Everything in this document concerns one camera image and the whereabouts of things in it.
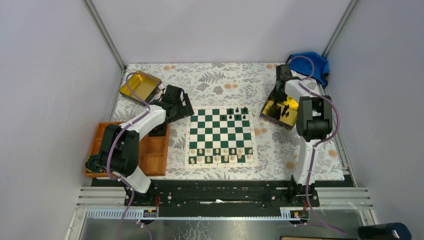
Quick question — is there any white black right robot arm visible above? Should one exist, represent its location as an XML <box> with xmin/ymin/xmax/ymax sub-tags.
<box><xmin>270</xmin><ymin>64</ymin><xmax>333</xmax><ymax>186</ymax></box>

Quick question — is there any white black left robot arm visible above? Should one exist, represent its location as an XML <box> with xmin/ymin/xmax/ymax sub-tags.
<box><xmin>97</xmin><ymin>85</ymin><xmax>194</xmax><ymax>206</ymax></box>

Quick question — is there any green white chess board mat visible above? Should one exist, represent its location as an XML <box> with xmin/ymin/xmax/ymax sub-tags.
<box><xmin>184</xmin><ymin>105</ymin><xmax>259</xmax><ymax>169</ymax></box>

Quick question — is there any blue cloth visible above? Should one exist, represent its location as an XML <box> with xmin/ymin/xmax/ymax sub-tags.
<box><xmin>286</xmin><ymin>51</ymin><xmax>330</xmax><ymax>88</ymax></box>

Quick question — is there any gold tin left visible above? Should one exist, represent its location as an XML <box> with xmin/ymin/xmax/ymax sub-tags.
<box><xmin>119</xmin><ymin>70</ymin><xmax>162</xmax><ymax>107</ymax></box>

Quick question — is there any gold tin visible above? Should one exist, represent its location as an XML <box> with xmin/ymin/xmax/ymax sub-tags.
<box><xmin>260</xmin><ymin>96</ymin><xmax>299</xmax><ymax>131</ymax></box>
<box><xmin>119</xmin><ymin>70</ymin><xmax>162</xmax><ymax>107</ymax></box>

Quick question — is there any floral tablecloth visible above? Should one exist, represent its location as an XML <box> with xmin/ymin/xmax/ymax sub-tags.
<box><xmin>91</xmin><ymin>62</ymin><xmax>345</xmax><ymax>181</ymax></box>

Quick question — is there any gold tin right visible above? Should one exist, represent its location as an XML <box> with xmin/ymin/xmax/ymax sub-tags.
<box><xmin>260</xmin><ymin>96</ymin><xmax>299</xmax><ymax>131</ymax></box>

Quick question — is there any wooden compartment tray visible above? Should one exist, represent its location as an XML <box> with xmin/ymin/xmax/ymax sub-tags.
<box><xmin>84</xmin><ymin>121</ymin><xmax>171</xmax><ymax>179</ymax></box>

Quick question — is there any black tape roll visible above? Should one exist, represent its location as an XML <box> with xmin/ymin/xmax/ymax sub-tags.
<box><xmin>85</xmin><ymin>154</ymin><xmax>104</xmax><ymax>173</ymax></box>

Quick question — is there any dark cylinder bottle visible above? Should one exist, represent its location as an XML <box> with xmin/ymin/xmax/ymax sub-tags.
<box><xmin>357</xmin><ymin>222</ymin><xmax>412</xmax><ymax>240</ymax></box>

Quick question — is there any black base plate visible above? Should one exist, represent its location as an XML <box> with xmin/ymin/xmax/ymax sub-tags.
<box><xmin>124</xmin><ymin>179</ymin><xmax>320</xmax><ymax>208</ymax></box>

